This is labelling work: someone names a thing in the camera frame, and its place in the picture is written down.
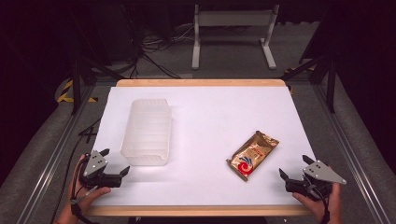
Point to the yellow black floor tape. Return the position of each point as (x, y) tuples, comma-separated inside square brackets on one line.
[(71, 93)]

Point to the person's left hand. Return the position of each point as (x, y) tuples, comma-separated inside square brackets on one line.
[(81, 199)]

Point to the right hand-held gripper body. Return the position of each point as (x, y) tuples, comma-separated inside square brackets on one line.
[(317, 177)]

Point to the person's right hand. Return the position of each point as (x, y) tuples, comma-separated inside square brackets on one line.
[(323, 205)]

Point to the gold snack packet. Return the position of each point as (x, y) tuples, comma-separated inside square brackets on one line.
[(252, 155)]

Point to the black tripod stand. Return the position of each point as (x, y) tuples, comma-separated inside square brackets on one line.
[(320, 71), (81, 74)]

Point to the white metal stand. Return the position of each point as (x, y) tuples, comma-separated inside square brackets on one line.
[(234, 34)]

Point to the translucent plastic container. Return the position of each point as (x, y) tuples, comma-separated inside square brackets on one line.
[(147, 132)]

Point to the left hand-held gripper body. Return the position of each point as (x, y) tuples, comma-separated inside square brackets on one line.
[(95, 165)]

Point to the white table cover sheet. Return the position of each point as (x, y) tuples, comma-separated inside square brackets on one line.
[(202, 146)]

